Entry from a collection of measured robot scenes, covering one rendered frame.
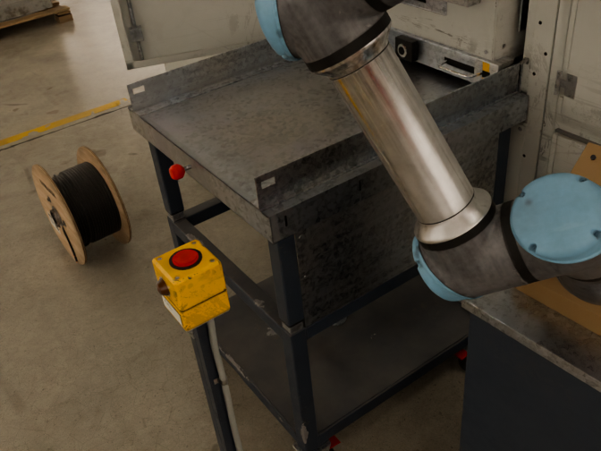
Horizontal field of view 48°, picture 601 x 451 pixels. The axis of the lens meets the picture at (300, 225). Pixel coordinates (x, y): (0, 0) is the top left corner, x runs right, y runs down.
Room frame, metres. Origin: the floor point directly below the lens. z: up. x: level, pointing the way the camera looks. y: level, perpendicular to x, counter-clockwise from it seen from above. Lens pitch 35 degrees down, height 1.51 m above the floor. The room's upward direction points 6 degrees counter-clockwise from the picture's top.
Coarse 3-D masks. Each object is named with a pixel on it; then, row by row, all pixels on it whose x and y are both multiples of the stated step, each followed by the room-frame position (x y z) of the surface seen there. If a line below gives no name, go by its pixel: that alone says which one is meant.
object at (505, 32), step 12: (420, 0) 1.56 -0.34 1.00; (504, 0) 1.35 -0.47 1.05; (516, 0) 1.37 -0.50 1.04; (504, 12) 1.36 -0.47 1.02; (516, 12) 1.38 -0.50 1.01; (504, 24) 1.36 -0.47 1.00; (516, 24) 1.38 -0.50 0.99; (504, 36) 1.36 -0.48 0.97; (516, 36) 1.38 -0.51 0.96; (504, 48) 1.36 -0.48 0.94; (516, 48) 1.38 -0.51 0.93
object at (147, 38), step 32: (128, 0) 1.76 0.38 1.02; (160, 0) 1.79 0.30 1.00; (192, 0) 1.81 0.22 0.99; (224, 0) 1.82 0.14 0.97; (128, 32) 1.77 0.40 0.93; (160, 32) 1.79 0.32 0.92; (192, 32) 1.81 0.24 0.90; (224, 32) 1.82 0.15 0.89; (256, 32) 1.84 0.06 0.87; (128, 64) 1.74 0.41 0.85
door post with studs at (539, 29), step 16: (544, 0) 1.31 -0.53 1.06; (528, 16) 1.34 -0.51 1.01; (544, 16) 1.30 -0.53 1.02; (528, 32) 1.34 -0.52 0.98; (544, 32) 1.30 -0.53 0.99; (528, 48) 1.33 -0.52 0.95; (544, 48) 1.30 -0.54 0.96; (528, 64) 1.33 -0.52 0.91; (544, 64) 1.29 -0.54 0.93; (528, 80) 1.33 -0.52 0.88; (544, 80) 1.29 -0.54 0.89; (544, 96) 1.28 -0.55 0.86; (528, 128) 1.31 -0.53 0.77; (528, 144) 1.30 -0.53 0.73; (528, 160) 1.30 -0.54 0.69; (528, 176) 1.30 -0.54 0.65
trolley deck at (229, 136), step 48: (240, 96) 1.48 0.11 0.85; (288, 96) 1.45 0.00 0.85; (336, 96) 1.42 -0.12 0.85; (432, 96) 1.37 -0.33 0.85; (528, 96) 1.31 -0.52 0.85; (192, 144) 1.26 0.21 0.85; (240, 144) 1.24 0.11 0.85; (288, 144) 1.22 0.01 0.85; (240, 192) 1.05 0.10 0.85; (336, 192) 1.03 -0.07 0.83
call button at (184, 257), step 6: (180, 252) 0.81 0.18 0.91; (186, 252) 0.81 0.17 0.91; (192, 252) 0.80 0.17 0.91; (174, 258) 0.79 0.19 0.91; (180, 258) 0.79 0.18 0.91; (186, 258) 0.79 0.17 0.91; (192, 258) 0.79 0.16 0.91; (198, 258) 0.79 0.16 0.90; (174, 264) 0.78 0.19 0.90; (180, 264) 0.78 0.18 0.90; (186, 264) 0.78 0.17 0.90
